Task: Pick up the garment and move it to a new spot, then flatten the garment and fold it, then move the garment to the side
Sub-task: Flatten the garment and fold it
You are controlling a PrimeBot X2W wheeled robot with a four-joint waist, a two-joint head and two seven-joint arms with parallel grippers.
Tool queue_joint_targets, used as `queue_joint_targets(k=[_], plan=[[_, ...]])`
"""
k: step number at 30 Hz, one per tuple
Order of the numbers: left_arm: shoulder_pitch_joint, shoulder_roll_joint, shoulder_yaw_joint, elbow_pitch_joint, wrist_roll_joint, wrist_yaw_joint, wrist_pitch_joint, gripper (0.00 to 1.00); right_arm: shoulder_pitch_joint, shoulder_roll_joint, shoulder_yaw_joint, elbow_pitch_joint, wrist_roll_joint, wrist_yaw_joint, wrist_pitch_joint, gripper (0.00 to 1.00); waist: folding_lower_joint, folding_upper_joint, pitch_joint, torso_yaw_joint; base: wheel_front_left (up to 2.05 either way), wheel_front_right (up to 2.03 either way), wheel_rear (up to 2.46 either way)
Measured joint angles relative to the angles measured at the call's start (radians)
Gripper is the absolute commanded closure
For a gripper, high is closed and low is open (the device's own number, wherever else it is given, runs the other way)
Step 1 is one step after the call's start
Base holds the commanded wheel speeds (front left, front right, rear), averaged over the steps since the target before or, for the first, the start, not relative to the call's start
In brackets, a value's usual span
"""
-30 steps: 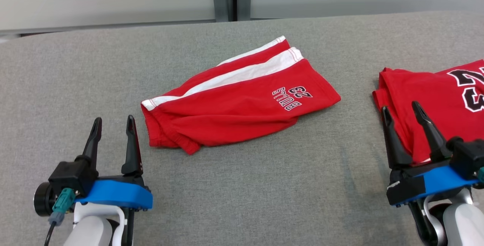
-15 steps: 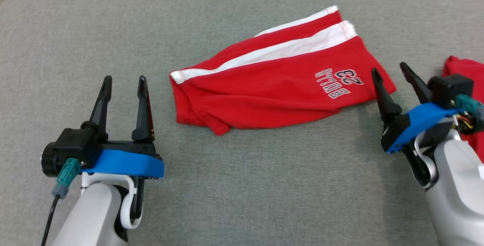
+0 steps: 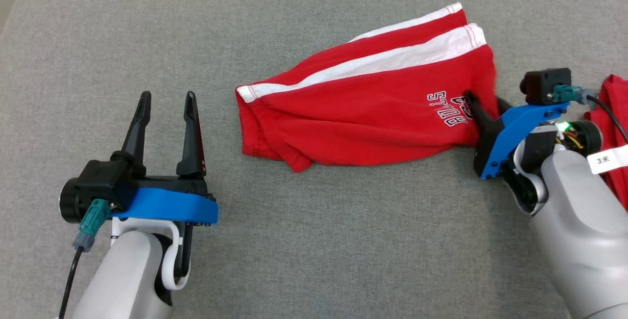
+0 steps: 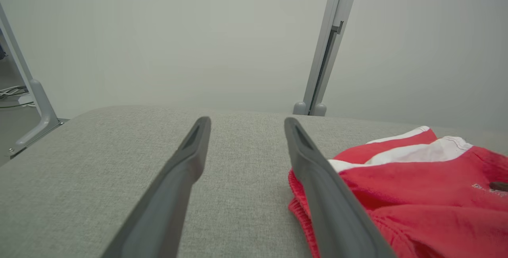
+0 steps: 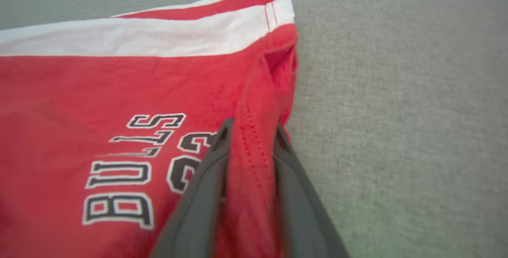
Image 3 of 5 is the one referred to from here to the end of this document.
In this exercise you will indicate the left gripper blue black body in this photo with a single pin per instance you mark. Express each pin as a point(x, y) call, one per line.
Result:
point(167, 206)

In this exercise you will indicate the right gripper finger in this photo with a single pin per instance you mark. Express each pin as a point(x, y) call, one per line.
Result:
point(504, 106)
point(483, 120)

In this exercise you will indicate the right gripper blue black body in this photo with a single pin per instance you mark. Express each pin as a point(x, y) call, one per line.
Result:
point(510, 127)

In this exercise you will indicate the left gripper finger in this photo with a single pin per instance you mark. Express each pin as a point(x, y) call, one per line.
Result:
point(135, 137)
point(191, 152)

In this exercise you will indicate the red white basketball jersey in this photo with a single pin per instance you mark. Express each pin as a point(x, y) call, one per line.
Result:
point(615, 113)

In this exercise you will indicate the red shorts with white stripe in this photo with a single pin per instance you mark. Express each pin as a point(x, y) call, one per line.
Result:
point(368, 113)

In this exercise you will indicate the right white grey robot arm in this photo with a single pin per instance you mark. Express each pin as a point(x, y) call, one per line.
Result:
point(579, 230)

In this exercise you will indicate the white paper label tag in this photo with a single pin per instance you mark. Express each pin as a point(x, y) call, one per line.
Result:
point(606, 159)

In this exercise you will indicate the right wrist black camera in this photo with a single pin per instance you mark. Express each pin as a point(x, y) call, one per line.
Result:
point(544, 86)

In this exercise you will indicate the wrist black camera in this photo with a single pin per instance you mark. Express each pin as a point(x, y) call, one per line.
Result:
point(544, 86)
point(105, 184)

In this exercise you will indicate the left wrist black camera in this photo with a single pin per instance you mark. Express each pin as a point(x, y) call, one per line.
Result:
point(105, 184)

